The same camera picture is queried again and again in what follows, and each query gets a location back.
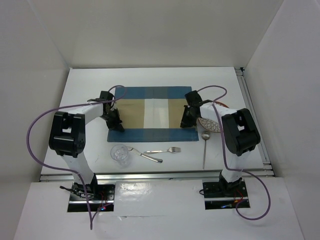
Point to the aluminium right side rail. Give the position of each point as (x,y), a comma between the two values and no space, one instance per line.
(239,71)

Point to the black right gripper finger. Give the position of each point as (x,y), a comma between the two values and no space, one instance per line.
(185,121)
(193,115)

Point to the silver table knife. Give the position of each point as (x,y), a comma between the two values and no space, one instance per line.
(136,152)

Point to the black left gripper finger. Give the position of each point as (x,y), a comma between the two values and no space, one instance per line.
(115,125)
(116,117)

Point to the clear plastic cup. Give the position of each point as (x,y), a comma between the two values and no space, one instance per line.
(120,154)

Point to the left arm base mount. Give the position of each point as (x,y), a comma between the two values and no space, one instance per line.
(102,198)

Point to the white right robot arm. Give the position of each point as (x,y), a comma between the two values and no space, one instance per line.
(238,130)

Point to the silver spoon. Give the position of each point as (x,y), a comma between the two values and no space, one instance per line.
(205,135)

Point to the blue and tan placemat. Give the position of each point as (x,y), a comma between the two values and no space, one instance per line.
(152,114)

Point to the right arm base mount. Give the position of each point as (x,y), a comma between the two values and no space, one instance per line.
(215,199)

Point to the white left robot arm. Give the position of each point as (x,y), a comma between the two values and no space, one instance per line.
(68,137)

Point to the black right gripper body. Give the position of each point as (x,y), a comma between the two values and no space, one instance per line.
(191,107)

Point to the aluminium table edge rail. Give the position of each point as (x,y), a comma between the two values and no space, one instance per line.
(154,176)

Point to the silver fork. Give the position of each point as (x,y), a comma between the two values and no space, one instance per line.
(172,150)

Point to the flower pattern plate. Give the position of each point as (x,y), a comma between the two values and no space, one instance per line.
(208,124)

